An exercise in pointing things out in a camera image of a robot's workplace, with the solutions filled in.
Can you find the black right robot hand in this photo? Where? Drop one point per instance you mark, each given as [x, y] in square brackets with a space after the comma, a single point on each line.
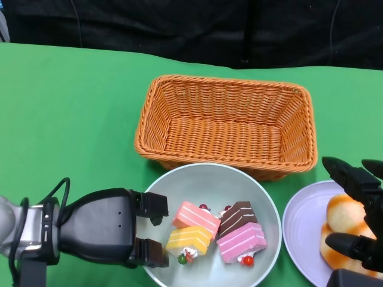
[371, 194]

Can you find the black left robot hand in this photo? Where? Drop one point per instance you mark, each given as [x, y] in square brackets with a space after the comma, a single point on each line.
[95, 227]

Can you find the yellow cake slice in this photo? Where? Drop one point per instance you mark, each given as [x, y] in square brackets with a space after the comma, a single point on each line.
[187, 240]

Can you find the salmon pink cake slice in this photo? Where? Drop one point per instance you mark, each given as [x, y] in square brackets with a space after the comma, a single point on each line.
[194, 216]

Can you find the pale green bowl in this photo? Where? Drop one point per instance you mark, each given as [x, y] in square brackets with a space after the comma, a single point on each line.
[209, 182]

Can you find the brown chocolate cake slice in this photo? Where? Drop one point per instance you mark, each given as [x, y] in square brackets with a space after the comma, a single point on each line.
[237, 216]

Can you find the bright pink cake slice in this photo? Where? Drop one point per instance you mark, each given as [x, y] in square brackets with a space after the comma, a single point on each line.
[239, 243]

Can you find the lilac plate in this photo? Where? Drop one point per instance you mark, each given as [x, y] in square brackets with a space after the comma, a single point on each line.
[302, 227]

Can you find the orange wicker basket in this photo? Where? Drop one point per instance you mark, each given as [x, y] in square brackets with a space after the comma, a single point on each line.
[227, 137]

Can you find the green table cloth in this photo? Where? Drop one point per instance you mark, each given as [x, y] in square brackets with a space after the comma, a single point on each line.
[74, 104]

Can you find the black backdrop curtain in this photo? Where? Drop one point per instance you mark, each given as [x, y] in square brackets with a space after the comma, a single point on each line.
[179, 27]

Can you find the grey equipment with blue label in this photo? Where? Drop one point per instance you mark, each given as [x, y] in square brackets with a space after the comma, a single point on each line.
[2, 24]

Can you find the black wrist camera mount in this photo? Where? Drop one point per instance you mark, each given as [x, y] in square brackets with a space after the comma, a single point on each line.
[33, 272]

